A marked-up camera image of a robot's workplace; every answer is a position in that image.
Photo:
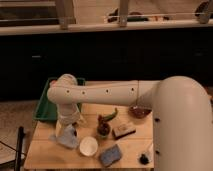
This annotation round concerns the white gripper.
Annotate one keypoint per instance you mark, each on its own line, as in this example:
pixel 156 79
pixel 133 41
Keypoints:
pixel 67 114

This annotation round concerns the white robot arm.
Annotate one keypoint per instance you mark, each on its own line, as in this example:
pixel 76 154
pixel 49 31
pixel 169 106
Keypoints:
pixel 182 115

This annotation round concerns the green plastic tray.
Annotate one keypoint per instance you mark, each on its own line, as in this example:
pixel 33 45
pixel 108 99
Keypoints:
pixel 46 111

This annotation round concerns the green pepper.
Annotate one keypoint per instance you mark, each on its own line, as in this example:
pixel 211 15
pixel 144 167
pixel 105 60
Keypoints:
pixel 110 116

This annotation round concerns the blue sponge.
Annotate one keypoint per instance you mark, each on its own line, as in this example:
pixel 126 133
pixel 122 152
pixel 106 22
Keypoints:
pixel 110 156

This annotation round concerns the brown rectangular block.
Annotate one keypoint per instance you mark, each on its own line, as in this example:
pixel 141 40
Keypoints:
pixel 123 130

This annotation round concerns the brown round bowl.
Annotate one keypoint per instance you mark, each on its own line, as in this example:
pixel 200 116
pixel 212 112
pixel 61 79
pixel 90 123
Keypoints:
pixel 139 112

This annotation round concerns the black stand left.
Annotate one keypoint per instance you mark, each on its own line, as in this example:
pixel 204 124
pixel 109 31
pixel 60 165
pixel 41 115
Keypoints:
pixel 19 153

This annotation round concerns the small black object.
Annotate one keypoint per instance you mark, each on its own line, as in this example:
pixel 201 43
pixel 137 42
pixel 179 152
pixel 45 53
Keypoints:
pixel 143 159

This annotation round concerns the wooden railing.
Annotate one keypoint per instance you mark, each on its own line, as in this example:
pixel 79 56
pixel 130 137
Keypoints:
pixel 21 17

